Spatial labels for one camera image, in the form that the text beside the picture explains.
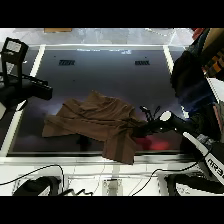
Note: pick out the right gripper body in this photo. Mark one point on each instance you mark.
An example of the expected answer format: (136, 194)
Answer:
(145, 129)

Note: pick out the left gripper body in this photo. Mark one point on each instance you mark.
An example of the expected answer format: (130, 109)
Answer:
(39, 89)

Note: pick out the brown garment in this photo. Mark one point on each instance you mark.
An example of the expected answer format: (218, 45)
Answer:
(96, 120)

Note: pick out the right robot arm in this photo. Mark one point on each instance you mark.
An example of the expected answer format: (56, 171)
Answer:
(186, 128)

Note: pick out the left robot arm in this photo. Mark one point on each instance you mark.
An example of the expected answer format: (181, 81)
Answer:
(11, 95)

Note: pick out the heap of clothes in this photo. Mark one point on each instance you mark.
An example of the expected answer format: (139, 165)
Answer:
(213, 63)

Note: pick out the black garment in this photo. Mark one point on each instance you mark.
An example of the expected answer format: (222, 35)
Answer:
(186, 75)

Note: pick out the silver frame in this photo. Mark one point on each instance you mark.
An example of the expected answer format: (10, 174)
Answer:
(83, 170)

